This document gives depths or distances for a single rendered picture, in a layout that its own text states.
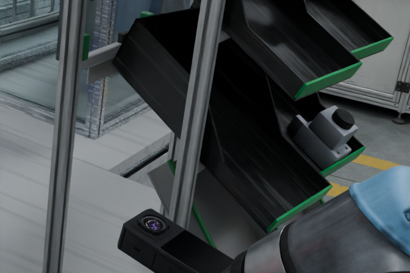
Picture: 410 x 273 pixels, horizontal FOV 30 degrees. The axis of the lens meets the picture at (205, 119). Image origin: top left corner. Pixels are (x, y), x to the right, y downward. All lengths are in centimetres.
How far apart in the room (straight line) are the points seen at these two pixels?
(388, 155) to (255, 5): 340
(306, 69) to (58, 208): 36
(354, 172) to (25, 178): 259
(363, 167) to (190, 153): 322
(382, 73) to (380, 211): 416
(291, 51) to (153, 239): 31
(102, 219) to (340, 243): 97
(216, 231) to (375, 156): 324
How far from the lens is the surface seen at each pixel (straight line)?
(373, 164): 410
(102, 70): 100
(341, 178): 385
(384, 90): 472
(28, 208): 149
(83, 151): 172
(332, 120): 100
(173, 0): 192
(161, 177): 93
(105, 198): 154
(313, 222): 57
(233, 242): 100
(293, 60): 85
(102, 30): 169
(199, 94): 82
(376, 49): 100
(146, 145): 178
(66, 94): 92
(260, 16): 89
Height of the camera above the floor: 162
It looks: 23 degrees down
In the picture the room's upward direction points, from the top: 9 degrees clockwise
